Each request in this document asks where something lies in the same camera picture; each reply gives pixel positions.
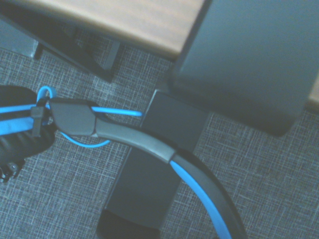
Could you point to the black and blue headphones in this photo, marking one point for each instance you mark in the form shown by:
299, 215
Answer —
154, 145

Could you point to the wooden desk with black frame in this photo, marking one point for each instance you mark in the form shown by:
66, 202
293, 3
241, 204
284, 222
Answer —
139, 25

